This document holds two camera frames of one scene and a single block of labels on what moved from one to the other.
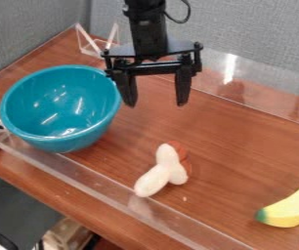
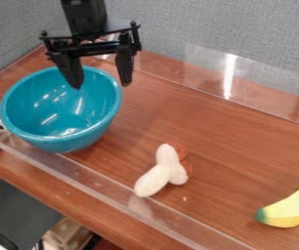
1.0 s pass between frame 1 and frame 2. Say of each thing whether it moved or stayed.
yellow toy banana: stayed
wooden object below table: stayed
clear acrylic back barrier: stayed
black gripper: moved
